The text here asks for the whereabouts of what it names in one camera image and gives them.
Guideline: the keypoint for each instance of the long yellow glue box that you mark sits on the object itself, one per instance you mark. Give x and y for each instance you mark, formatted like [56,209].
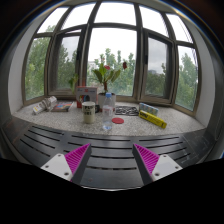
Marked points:
[152,119]

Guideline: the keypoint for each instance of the folded newspaper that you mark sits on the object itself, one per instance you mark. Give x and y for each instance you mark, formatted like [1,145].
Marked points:
[43,105]

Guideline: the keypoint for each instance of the black tape roll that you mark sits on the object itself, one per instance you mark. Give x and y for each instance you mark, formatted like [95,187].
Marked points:
[97,108]

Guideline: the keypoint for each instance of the red and white filament box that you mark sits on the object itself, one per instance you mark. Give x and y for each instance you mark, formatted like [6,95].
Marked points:
[85,95]

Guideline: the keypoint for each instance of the flat round red coaster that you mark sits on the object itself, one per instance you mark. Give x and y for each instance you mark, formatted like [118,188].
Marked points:
[118,120]

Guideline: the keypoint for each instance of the blue and green carton pack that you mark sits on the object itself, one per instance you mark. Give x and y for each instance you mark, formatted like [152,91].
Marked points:
[149,108]

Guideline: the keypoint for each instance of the potted plant in white pot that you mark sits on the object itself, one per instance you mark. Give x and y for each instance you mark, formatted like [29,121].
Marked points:
[105,75]

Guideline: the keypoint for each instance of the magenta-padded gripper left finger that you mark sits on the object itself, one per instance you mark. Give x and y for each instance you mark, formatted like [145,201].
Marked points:
[77,159]

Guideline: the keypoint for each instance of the cream mug with black lettering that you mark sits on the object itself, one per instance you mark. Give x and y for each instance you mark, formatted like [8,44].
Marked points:
[88,113]

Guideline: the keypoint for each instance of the colourful printed book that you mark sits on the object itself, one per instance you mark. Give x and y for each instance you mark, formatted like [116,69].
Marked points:
[62,106]

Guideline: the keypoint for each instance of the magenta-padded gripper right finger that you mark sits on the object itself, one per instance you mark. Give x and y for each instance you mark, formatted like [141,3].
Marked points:
[147,160]

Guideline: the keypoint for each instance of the clear blue-capped water bottle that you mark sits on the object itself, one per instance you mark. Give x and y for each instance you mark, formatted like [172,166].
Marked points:
[107,111]

